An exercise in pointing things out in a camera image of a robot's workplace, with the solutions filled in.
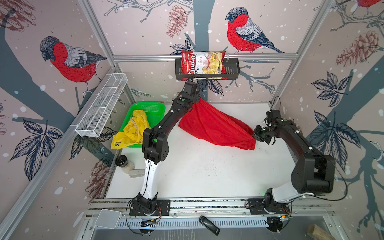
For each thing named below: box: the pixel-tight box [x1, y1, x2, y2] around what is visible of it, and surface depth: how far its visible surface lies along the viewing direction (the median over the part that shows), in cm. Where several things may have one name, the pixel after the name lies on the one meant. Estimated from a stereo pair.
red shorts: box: [178, 97, 257, 150], surface depth 95 cm
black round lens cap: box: [115, 154, 129, 168], surface depth 80 cm
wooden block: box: [307, 224, 336, 240], surface depth 65 cm
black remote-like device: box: [198, 215, 221, 236], surface depth 67 cm
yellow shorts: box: [111, 109, 151, 149], surface depth 95 cm
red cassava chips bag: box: [181, 50, 228, 81], surface depth 90 cm
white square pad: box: [94, 208, 122, 229], surface depth 71 cm
